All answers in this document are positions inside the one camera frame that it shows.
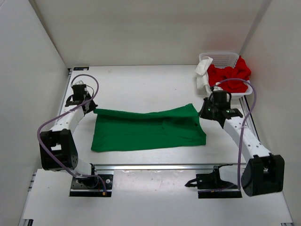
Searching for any red t shirt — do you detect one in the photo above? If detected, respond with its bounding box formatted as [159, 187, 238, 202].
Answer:
[207, 56, 251, 93]

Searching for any green t shirt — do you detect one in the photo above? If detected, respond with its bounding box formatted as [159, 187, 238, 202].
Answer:
[91, 104, 206, 153]

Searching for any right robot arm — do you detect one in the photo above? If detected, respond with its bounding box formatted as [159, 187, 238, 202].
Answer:
[185, 90, 285, 197]

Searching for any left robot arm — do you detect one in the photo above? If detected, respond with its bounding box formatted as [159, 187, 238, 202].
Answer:
[40, 81, 99, 188]

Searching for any dark label sticker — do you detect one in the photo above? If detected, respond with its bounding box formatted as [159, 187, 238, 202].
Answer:
[73, 67, 89, 71]

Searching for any white t shirt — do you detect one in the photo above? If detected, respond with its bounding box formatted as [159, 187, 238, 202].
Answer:
[195, 56, 213, 89]

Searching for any white plastic basket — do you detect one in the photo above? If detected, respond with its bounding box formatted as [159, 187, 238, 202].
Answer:
[195, 52, 253, 98]

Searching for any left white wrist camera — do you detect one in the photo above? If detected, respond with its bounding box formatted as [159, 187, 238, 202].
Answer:
[73, 80, 85, 85]

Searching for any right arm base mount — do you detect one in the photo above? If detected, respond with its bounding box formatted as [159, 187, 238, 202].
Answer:
[196, 171, 242, 199]

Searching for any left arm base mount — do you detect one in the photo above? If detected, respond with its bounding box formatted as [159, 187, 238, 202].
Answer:
[69, 165, 114, 197]

